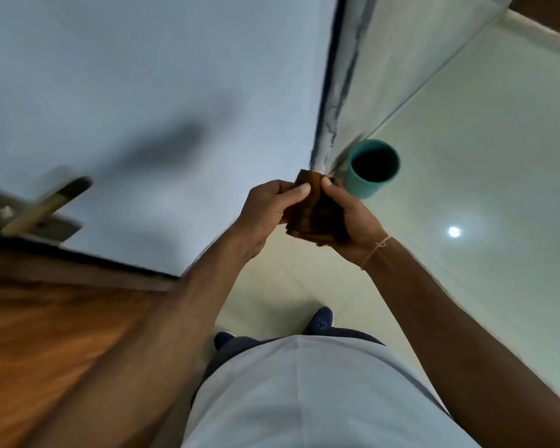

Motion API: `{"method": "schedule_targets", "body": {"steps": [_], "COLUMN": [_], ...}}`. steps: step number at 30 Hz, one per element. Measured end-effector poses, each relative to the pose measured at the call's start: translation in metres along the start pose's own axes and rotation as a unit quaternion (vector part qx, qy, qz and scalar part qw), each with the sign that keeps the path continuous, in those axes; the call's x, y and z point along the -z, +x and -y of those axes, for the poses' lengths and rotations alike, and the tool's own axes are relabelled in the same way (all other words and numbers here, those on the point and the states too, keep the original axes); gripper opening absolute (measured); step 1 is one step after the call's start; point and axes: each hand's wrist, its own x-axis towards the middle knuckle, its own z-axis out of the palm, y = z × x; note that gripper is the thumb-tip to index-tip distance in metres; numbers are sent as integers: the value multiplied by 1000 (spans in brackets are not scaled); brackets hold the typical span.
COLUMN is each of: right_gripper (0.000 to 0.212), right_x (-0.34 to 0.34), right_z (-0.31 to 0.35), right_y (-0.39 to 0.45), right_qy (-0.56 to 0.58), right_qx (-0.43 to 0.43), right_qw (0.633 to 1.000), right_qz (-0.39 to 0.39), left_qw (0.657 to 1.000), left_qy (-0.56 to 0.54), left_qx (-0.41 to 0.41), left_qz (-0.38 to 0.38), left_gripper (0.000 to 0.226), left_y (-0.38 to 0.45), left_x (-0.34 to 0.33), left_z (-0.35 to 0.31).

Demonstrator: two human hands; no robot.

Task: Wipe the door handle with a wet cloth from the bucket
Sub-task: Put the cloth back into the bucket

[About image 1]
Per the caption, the person's left hand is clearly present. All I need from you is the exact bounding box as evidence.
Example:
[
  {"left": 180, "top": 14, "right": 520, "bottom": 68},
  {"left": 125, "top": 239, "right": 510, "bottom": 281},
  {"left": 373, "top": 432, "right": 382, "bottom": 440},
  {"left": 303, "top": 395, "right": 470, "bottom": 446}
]
[{"left": 231, "top": 179, "right": 312, "bottom": 262}]

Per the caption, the person's right hand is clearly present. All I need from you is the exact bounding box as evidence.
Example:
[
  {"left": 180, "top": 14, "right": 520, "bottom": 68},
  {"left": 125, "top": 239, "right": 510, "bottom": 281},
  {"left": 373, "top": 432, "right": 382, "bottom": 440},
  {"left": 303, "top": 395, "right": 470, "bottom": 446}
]
[{"left": 316, "top": 175, "right": 392, "bottom": 268}]

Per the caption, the brown cleaning cloth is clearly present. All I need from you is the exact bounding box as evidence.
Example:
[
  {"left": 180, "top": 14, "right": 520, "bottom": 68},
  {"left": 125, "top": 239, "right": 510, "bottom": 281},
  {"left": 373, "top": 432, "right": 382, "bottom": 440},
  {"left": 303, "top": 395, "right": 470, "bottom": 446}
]
[{"left": 285, "top": 168, "right": 351, "bottom": 248}]

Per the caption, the teal plastic bucket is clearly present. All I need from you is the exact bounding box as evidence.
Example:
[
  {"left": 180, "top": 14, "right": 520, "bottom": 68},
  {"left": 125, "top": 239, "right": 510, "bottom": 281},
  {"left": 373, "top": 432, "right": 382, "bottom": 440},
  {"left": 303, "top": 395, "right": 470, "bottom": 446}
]
[{"left": 344, "top": 138, "right": 401, "bottom": 200}]

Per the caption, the silver metal door handle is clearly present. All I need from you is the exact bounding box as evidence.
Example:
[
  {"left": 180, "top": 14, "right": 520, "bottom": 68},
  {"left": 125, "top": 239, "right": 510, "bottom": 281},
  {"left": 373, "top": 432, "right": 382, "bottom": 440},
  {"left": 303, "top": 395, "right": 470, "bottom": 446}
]
[{"left": 0, "top": 175, "right": 94, "bottom": 243}]

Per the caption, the person's left forearm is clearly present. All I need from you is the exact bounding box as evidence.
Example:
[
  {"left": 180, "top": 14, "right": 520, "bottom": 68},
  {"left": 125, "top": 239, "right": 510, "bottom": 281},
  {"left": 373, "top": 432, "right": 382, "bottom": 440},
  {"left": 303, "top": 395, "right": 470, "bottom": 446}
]
[{"left": 21, "top": 226, "right": 267, "bottom": 448}]

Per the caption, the person's right forearm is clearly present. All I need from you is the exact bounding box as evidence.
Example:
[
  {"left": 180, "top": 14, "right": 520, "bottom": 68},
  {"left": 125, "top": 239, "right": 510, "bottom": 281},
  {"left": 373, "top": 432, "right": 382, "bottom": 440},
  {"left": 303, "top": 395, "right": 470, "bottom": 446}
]
[{"left": 362, "top": 237, "right": 560, "bottom": 448}]

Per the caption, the person's right navy shoe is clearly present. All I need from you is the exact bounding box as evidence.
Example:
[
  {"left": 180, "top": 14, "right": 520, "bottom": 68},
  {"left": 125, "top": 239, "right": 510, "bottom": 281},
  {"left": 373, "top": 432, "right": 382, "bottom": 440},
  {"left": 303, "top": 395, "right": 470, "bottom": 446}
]
[{"left": 302, "top": 306, "right": 335, "bottom": 337}]

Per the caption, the person's navy shoe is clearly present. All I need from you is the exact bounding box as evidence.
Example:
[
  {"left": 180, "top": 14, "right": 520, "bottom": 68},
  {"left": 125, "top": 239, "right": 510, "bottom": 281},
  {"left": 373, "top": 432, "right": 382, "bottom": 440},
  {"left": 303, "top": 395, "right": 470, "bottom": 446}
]
[
  {"left": 213, "top": 330, "right": 236, "bottom": 353},
  {"left": 302, "top": 306, "right": 335, "bottom": 337}
]

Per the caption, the person's right black trouser leg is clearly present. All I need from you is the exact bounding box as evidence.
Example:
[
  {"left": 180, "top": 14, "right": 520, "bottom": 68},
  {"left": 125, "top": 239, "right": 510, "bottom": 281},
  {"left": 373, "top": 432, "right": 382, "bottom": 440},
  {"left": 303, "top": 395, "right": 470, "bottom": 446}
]
[{"left": 303, "top": 327, "right": 386, "bottom": 347}]

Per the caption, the person's black trouser leg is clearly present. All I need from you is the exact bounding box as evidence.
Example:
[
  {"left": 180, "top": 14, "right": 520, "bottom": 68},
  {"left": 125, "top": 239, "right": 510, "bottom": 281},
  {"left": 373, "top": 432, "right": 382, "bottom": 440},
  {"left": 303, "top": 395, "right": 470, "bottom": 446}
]
[
  {"left": 191, "top": 335, "right": 281, "bottom": 406},
  {"left": 303, "top": 327, "right": 386, "bottom": 347}
]

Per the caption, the person's left navy shoe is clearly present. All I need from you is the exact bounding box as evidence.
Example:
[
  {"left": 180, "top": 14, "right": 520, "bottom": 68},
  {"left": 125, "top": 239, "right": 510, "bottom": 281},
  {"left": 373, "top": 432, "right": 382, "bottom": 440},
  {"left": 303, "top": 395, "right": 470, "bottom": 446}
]
[{"left": 213, "top": 330, "right": 236, "bottom": 353}]

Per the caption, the person's left black trouser leg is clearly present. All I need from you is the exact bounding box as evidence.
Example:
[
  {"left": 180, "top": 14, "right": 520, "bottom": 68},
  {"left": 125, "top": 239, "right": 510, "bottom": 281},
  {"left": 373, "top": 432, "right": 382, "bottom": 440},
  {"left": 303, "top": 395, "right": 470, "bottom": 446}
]
[{"left": 191, "top": 335, "right": 281, "bottom": 406}]

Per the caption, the white door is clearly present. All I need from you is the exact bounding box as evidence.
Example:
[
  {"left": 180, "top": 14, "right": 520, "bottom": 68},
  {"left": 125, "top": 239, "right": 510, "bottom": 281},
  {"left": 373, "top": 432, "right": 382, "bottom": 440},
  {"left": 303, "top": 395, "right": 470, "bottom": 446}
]
[{"left": 0, "top": 0, "right": 344, "bottom": 278}]

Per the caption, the person's white shirt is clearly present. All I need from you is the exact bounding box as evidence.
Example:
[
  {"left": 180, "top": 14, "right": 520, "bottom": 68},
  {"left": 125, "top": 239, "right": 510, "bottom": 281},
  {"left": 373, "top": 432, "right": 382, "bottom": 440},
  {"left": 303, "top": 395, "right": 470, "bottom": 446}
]
[{"left": 180, "top": 334, "right": 482, "bottom": 448}]

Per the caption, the pale thread wrist bracelet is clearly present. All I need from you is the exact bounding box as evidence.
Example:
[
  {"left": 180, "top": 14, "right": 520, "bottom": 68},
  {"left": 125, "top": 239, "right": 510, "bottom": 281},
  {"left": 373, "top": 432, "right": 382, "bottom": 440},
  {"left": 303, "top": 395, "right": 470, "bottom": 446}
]
[{"left": 359, "top": 234, "right": 394, "bottom": 271}]

